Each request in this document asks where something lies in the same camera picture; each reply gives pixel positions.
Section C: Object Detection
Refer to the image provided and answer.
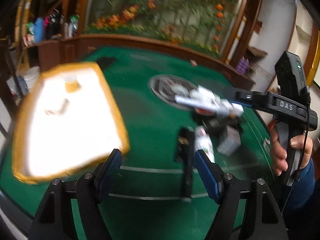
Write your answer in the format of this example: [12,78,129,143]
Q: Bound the white bucket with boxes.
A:
[18,66,40,90]

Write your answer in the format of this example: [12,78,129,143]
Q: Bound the round table centre console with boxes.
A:
[148,74,197,111]

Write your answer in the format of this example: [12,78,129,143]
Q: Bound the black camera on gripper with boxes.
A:
[274,51,306,102]

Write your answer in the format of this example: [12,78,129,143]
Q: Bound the white pill bottle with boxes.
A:
[194,126,215,163]

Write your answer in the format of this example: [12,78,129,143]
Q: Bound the black cable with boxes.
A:
[282,86,312,210]

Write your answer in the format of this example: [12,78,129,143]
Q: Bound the person's right hand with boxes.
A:
[269,128,314,177]

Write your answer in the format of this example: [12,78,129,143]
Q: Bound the wooden cabinet ledge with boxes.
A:
[23,34,255,90]

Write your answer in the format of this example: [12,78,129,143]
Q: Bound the blue sleeve right forearm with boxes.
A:
[287,159,316,210]

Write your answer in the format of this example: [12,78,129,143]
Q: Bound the yellow storage box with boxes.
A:
[11,62,130,184]

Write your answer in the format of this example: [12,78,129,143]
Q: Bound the flower mural glass panel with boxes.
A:
[84,0,242,58]

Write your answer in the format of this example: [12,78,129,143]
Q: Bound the grey small box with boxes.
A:
[217,126,241,157]

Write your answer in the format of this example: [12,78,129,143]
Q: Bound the black remote control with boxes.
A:
[174,127,195,202]

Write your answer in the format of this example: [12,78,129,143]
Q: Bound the blue thermos jug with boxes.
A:
[34,17,44,43]

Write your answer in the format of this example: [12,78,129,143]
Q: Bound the white blue carton box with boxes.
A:
[174,86,244,117]

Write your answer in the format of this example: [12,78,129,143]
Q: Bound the red white small cup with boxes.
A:
[190,60,197,67]

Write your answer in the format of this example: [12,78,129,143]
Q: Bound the purple stacked items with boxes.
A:
[235,57,249,75]

